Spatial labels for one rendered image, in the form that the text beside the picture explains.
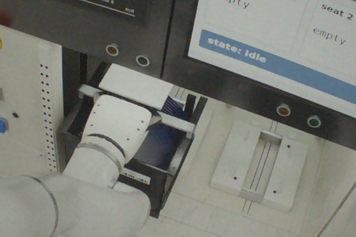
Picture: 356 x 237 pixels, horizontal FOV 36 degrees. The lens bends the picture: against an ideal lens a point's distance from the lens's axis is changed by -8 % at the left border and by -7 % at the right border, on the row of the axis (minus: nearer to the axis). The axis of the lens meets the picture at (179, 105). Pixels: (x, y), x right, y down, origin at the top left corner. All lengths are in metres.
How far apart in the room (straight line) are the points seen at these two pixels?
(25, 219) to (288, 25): 0.40
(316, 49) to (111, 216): 0.36
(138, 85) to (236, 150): 0.48
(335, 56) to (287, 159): 0.75
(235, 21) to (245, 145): 0.74
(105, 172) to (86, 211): 0.15
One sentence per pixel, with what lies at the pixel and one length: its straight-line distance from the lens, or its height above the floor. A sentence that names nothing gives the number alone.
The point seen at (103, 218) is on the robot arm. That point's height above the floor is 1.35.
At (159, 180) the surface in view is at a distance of 1.08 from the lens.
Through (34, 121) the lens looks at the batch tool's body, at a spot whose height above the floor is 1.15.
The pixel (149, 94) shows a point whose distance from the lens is 1.03.
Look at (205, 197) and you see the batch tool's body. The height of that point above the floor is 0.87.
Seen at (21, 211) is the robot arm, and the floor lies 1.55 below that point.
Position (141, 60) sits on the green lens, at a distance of 0.86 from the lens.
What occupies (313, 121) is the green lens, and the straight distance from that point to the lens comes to 0.85.
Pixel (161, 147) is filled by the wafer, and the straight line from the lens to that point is 1.17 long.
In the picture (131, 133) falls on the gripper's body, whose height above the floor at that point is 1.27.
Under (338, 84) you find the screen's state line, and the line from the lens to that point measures 0.79.
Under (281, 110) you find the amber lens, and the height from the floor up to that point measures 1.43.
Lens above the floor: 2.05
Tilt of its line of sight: 50 degrees down
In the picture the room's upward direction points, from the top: 11 degrees clockwise
